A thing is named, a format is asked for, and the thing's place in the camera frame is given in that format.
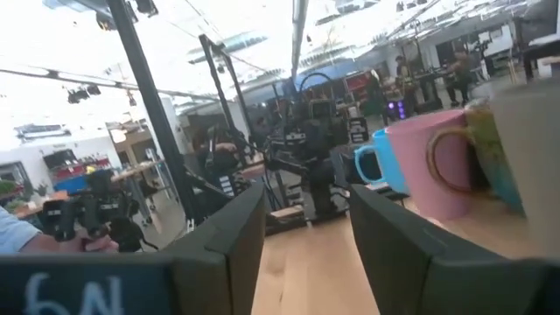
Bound beige tumbler cup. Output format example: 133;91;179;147
488;77;560;260

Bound blue canopy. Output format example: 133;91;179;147
292;59;373;91

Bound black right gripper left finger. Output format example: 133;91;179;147
164;181;267;315

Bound wooden shelf black metal legs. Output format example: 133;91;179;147
249;192;560;315

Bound black rig upright post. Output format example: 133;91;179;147
107;0;203;225
198;33;257;137

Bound black handheld controller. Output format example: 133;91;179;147
40;167;148;254

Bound person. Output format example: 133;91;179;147
0;204;91;256
192;123;253;196
392;53;419;117
444;46;478;109

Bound blue storage bin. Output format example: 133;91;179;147
52;173;95;196

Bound pink cup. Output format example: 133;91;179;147
384;108;477;222

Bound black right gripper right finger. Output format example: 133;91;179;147
348;183;513;315

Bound person's hand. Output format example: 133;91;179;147
80;234;120;255

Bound light blue mug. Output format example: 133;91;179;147
353;127;411;197

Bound black ceiling spotlight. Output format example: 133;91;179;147
65;84;102;105

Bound green blue glazed mug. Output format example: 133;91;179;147
425;97;527;216

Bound black computer purple lights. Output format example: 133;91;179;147
383;98;410;123

